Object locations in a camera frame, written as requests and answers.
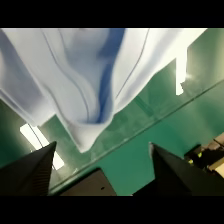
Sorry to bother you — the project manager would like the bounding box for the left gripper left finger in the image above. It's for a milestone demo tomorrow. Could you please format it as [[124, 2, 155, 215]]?
[[0, 140, 58, 197]]

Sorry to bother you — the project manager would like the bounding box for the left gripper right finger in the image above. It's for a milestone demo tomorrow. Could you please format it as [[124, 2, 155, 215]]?
[[148, 142, 224, 197]]

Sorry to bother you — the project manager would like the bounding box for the white shirt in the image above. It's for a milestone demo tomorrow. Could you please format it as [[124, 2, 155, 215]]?
[[0, 28, 208, 154]]

